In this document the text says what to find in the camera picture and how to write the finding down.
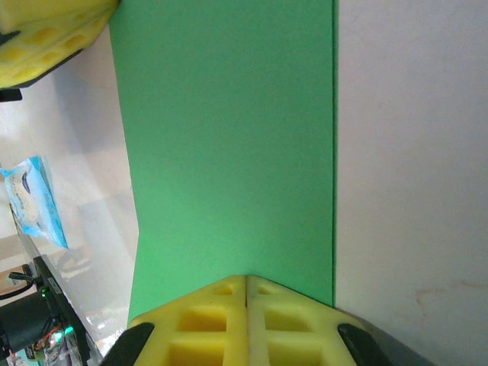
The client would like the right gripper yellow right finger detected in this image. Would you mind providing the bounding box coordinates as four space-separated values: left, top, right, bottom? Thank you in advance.
246 276 432 366

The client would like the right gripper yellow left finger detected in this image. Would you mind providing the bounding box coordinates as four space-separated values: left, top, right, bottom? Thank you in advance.
101 274 249 366

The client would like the green square paper sheet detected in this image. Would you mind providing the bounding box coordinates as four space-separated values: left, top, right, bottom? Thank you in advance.
108 0 340 331

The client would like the blue snack packet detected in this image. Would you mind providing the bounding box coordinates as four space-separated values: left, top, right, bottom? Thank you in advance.
0 154 70 251

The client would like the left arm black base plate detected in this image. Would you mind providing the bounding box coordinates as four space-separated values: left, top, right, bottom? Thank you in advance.
33 255 104 366

